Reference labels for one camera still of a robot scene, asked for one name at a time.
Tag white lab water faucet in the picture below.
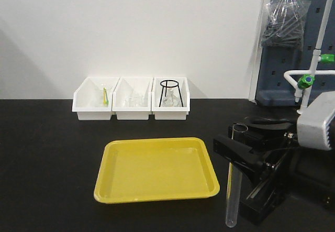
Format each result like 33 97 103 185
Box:
284 0 334 115

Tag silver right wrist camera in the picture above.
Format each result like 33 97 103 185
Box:
297 91 334 151

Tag clear glass beaker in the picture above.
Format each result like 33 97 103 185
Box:
124 92 143 107

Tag blue pegboard drying rack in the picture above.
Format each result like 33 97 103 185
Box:
255 0 327 106

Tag white storage bin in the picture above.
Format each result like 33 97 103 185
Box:
72 77 119 120
112 77 153 120
151 77 191 120

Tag right white storage bin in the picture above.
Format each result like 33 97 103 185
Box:
151 77 191 120

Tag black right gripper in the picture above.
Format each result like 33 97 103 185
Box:
213 128 334 225

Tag black lab sink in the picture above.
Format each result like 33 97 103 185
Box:
242 116 296 132

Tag yellow plastic tray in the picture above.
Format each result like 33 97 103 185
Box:
94 137 220 204

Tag middle white storage bin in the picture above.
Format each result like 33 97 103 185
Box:
112 77 153 120

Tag black metal tripod stand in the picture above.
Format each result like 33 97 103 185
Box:
159 80 184 107

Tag clear glass flask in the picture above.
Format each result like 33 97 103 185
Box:
161 89 182 107

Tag clear plastic bag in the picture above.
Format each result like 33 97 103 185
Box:
261 0 312 50

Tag tall clear test tube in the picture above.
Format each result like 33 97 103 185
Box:
225 121 248 228

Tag left white storage bin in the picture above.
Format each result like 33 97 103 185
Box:
72 77 119 120

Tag yellow green plastic tweezers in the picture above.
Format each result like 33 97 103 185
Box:
103 87 109 105

